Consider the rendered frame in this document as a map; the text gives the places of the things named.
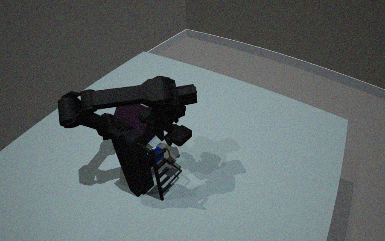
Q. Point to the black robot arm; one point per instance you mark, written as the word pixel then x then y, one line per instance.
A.
pixel 160 93

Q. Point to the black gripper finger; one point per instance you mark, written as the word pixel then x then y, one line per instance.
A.
pixel 159 133
pixel 167 140

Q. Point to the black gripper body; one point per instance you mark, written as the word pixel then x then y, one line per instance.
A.
pixel 164 121

